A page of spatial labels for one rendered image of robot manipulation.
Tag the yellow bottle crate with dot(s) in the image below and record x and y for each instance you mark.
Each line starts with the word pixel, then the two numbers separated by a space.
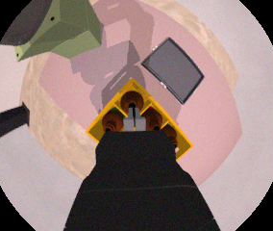
pixel 97 131

